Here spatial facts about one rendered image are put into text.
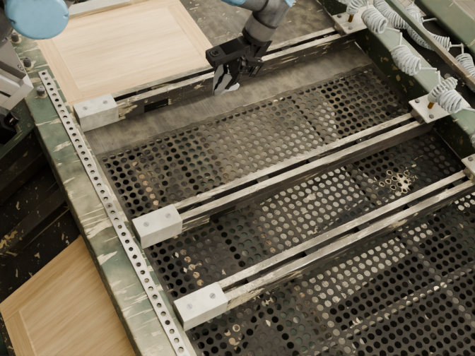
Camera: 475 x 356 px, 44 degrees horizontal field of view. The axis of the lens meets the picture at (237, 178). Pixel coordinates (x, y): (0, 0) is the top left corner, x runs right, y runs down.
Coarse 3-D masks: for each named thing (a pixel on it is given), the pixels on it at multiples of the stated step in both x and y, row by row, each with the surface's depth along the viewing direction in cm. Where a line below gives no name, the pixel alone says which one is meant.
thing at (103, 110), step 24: (360, 0) 204; (336, 24) 214; (360, 24) 214; (288, 48) 208; (312, 48) 210; (336, 48) 218; (192, 72) 194; (264, 72) 207; (120, 96) 185; (144, 96) 185; (168, 96) 190; (192, 96) 197; (96, 120) 182
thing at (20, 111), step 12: (0, 108) 182; (12, 108) 184; (24, 108) 182; (0, 120) 175; (12, 120) 175; (24, 120) 180; (0, 132) 175; (12, 132) 177; (24, 132) 179; (0, 144) 182; (12, 144) 180; (0, 156) 181
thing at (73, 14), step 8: (96, 0) 215; (104, 0) 215; (112, 0) 216; (120, 0) 216; (128, 0) 217; (136, 0) 218; (144, 0) 220; (72, 8) 210; (80, 8) 211; (88, 8) 211; (96, 8) 212; (104, 8) 214; (112, 8) 216; (72, 16) 209; (80, 16) 211
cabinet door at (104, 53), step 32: (160, 0) 222; (64, 32) 206; (96, 32) 208; (128, 32) 210; (160, 32) 212; (192, 32) 214; (64, 64) 197; (96, 64) 199; (128, 64) 201; (160, 64) 202; (192, 64) 204; (96, 96) 190
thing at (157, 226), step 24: (432, 96) 185; (408, 120) 194; (432, 120) 189; (336, 144) 183; (360, 144) 184; (384, 144) 190; (288, 168) 177; (312, 168) 177; (336, 168) 186; (216, 192) 167; (240, 192) 168; (264, 192) 173; (144, 216) 160; (168, 216) 160; (192, 216) 162; (216, 216) 169; (144, 240) 158
